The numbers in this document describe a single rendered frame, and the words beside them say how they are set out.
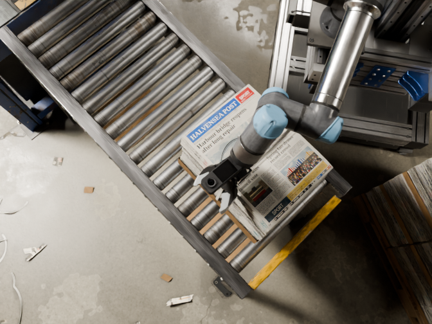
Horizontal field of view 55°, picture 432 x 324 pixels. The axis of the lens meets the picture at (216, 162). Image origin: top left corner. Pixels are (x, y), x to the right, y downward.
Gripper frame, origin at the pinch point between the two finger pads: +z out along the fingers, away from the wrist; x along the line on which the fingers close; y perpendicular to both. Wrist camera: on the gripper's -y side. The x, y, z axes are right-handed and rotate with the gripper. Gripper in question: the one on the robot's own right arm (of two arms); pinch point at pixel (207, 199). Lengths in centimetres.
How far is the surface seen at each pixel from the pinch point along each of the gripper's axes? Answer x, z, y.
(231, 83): 30, -3, 46
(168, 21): 65, -3, 45
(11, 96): 107, 67, 15
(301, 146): -7.3, -16.7, 27.7
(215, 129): 13.7, -9.9, 12.7
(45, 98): 112, 82, 39
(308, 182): -16.3, -13.7, 21.4
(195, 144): 14.0, -6.2, 5.5
